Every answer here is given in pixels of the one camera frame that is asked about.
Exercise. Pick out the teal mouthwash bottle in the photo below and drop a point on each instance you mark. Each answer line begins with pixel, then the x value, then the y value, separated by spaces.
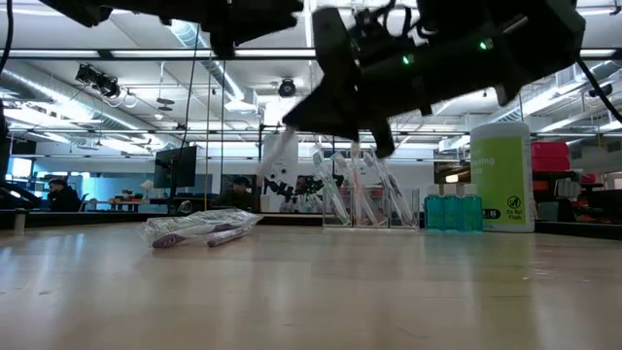
pixel 453 214
pixel 472 214
pixel 433 214

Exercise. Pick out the black monitor on stand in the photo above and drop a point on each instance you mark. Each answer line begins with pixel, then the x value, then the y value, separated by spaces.
pixel 175 167

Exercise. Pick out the black background robot arm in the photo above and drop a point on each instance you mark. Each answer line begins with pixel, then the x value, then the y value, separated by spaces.
pixel 321 184
pixel 277 188

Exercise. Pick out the dark wall screen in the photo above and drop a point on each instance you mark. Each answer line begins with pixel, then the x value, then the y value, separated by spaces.
pixel 452 172

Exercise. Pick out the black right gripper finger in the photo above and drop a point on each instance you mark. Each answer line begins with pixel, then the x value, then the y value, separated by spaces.
pixel 385 138
pixel 337 97

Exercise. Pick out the black overhead light bar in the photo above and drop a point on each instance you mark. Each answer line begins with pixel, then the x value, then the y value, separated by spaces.
pixel 104 54

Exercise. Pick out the black table edge rail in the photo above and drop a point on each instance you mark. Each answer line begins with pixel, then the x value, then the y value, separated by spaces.
pixel 63 219

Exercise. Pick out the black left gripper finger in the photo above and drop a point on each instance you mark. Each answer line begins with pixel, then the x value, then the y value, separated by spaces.
pixel 223 44
pixel 262 17

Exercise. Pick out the black ceiling-mounted camera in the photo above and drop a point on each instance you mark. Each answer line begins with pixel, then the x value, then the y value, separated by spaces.
pixel 97 80

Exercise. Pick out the red storage bin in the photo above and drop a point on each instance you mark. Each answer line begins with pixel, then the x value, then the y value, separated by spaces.
pixel 549 156

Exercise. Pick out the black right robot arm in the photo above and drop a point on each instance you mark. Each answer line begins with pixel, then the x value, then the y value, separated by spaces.
pixel 510 48

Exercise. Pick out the white green wipes canister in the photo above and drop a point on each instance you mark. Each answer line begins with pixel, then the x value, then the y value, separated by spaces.
pixel 500 175

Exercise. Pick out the short white post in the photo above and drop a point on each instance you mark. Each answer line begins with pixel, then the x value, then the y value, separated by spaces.
pixel 19 221

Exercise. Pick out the silver ventilation duct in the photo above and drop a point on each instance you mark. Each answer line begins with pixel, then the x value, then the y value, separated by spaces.
pixel 218 73

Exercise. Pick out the round black ceiling fixture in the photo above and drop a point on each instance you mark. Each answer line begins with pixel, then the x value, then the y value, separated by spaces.
pixel 287 88

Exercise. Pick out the person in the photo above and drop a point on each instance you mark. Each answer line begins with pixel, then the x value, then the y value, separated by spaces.
pixel 238 197
pixel 63 198
pixel 301 197

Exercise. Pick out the clear acrylic organizer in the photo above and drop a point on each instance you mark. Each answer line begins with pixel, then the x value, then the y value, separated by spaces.
pixel 369 224

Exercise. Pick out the white toothbrush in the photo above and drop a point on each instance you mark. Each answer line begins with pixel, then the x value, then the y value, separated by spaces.
pixel 277 155

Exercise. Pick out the white pillar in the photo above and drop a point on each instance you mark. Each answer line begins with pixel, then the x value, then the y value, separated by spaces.
pixel 286 170

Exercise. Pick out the wooden background desk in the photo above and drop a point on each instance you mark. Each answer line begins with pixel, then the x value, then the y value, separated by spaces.
pixel 121 203

